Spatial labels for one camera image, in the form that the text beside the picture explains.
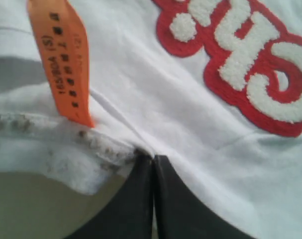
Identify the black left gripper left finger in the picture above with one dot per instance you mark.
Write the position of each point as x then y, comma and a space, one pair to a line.
129, 214

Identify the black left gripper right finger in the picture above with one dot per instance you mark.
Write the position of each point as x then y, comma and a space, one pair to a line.
180, 214

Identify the white t-shirt with red lettering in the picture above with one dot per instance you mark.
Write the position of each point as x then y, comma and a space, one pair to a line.
87, 86

